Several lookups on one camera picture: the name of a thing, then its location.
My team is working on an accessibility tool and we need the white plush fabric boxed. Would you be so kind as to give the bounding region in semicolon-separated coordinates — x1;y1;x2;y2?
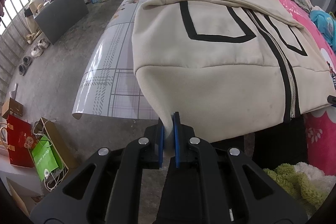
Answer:
293;160;327;180

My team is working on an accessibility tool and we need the cream fabric bundle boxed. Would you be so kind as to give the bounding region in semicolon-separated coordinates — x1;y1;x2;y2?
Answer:
28;0;45;14

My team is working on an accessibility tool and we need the brown cardboard box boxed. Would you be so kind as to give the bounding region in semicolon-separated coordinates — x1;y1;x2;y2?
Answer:
1;97;24;119

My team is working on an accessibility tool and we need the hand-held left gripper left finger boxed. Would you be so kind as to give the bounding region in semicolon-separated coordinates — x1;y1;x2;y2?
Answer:
30;119;166;224

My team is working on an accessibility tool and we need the green paper bag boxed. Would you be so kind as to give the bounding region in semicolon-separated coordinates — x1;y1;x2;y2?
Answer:
31;135;59;182

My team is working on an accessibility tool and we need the plaid vinyl tablecloth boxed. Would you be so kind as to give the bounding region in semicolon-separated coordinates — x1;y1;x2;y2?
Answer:
72;0;252;121

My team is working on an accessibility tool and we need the red gift bag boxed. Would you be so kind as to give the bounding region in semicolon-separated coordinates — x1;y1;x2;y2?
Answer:
7;114;36;169

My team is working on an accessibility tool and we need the brown paper bag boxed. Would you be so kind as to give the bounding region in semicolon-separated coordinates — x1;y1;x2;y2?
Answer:
34;117;79;170

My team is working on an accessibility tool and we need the green plush fabric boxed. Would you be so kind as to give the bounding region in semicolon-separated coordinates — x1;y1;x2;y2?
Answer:
262;162;330;217

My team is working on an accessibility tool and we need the dark grey cabinet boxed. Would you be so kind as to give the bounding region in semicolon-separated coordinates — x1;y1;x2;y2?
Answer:
34;0;89;45

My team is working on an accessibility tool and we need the teal clothing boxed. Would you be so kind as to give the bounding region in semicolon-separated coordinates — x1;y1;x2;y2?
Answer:
309;10;336;52

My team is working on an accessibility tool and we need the beige zip jacket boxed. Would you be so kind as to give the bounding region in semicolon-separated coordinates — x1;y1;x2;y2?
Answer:
131;0;332;157

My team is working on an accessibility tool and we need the pink floral blanket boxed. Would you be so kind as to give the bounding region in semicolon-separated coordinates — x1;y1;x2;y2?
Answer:
243;0;336;176

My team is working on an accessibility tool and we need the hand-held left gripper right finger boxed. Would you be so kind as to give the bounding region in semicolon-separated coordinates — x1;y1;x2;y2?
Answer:
173;112;307;224

